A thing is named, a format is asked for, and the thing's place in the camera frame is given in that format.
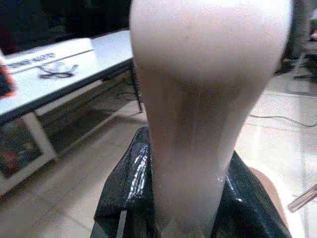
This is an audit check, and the white printed board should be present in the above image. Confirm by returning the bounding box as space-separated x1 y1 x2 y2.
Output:
4 38 95 74

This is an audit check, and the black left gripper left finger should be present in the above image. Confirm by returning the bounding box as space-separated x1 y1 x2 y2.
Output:
90 126 164 238

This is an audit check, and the white folding table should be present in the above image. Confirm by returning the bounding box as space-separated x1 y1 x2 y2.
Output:
0 29 145 197

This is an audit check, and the black floor cable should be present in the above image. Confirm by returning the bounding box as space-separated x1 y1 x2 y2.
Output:
249 113 317 129

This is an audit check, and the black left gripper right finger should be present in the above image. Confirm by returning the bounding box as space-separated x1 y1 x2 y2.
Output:
210 151 292 238

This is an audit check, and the black coiled cable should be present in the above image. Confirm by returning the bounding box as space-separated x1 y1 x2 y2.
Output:
38 62 79 80

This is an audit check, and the orange and black device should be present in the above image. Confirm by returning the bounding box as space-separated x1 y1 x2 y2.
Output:
0 57 18 98

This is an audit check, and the dark office chair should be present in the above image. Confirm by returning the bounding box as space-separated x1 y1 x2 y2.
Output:
272 14 317 82

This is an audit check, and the pale wooden stick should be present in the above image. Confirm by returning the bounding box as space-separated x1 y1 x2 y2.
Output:
287 184 317 214

